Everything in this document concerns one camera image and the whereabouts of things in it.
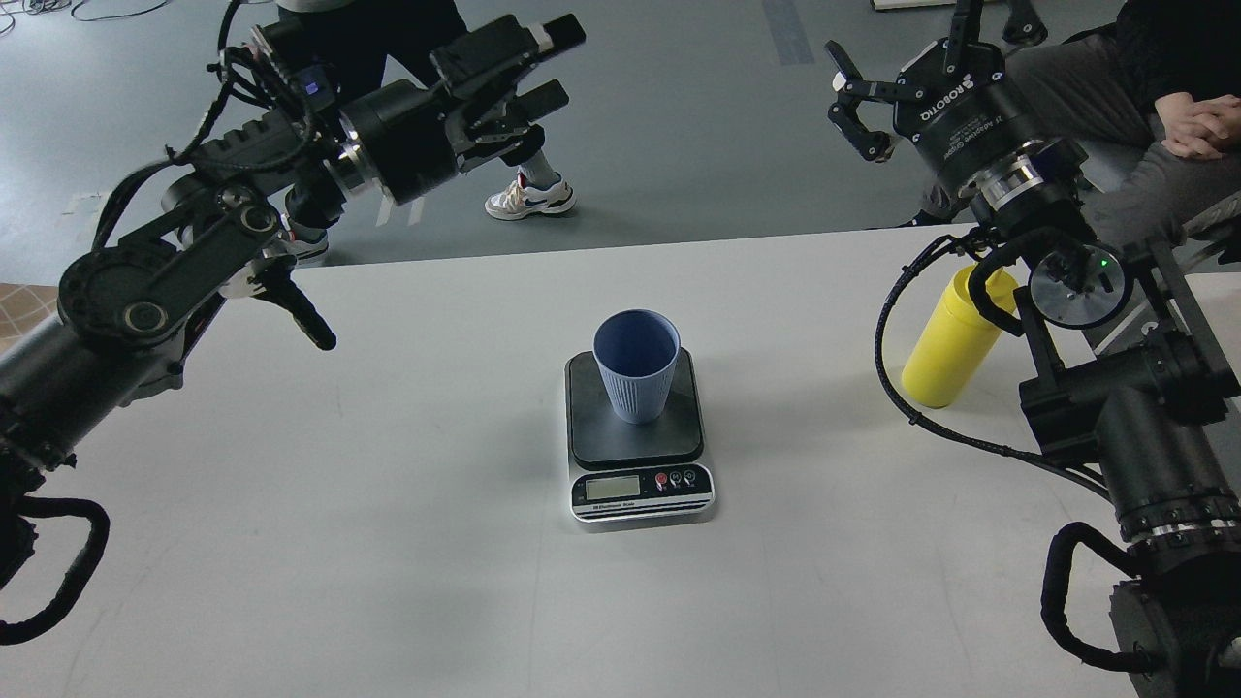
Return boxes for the black floor cable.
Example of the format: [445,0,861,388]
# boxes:
[0,0,171,24]

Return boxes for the seated person clasped hands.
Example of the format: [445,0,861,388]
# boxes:
[1154,92,1240,160]

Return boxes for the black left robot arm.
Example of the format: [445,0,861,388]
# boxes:
[2,14,586,646]

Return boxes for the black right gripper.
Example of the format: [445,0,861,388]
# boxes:
[825,0,1064,190]

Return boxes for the blue ribbed plastic cup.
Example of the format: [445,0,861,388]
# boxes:
[592,309,683,425]

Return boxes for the walking person in sneakers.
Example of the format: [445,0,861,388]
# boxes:
[276,1,577,267]

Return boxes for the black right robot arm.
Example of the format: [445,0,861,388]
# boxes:
[825,1,1239,697]

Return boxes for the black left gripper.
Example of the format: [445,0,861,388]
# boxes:
[338,14,587,205]

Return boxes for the black digital kitchen scale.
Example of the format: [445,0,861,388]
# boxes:
[563,350,716,527]

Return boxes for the seated person in black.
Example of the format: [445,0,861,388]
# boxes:
[1006,1,1240,248]

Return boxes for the yellow squeeze seasoning bottle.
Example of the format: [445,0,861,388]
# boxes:
[900,265,1001,409]

